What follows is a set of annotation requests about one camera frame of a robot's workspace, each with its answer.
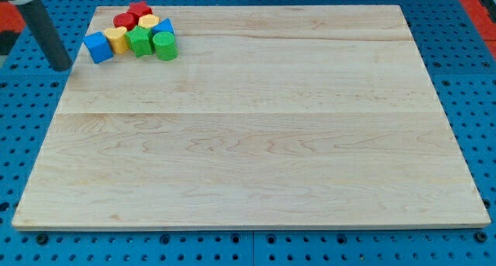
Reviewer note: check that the blue cube block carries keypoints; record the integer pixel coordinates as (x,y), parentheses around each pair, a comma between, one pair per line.
(98,47)

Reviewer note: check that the green star block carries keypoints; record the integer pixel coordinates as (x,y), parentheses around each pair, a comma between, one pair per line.
(139,40)

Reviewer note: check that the red star block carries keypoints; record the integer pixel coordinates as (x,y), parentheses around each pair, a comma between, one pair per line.
(139,9)

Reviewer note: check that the large wooden board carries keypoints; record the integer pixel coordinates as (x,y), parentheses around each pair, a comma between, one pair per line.
(270,118)

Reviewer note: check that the green cylinder block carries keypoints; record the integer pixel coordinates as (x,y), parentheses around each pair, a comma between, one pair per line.
(165,46)

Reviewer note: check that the blue triangle block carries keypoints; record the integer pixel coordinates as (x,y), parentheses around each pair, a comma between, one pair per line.
(163,26)

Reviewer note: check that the yellow hexagon block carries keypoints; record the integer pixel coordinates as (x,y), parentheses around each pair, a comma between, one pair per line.
(148,21)

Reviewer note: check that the red cylinder block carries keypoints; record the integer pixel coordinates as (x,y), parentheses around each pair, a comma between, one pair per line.
(126,20)

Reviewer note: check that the yellow heart block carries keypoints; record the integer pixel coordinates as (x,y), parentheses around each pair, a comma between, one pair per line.
(117,39)

